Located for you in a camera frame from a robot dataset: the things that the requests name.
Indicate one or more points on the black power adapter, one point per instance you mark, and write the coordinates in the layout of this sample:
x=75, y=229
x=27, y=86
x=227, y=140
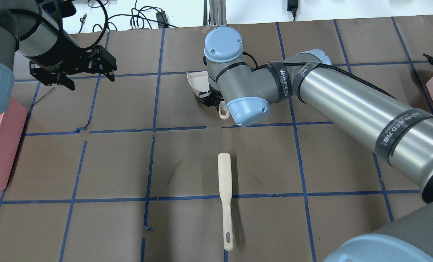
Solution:
x=161, y=19

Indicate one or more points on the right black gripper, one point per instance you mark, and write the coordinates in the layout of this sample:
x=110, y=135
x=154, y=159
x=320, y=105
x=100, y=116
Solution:
x=209, y=98

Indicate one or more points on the cream plastic dustpan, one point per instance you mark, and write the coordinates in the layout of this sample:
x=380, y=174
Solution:
x=199, y=83

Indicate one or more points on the pink plastic bin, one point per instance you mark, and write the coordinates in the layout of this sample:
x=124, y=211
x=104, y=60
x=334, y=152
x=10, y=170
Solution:
x=12, y=123

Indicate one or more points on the aluminium frame post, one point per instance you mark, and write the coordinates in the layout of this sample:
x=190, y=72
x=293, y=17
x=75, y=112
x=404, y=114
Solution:
x=217, y=13

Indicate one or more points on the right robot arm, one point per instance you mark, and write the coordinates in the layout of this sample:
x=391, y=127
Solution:
x=395, y=132

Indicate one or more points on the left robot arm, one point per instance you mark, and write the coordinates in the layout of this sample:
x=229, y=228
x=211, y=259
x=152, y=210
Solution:
x=34, y=28

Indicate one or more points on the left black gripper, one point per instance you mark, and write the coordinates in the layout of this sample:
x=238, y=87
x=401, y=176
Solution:
x=57, y=57

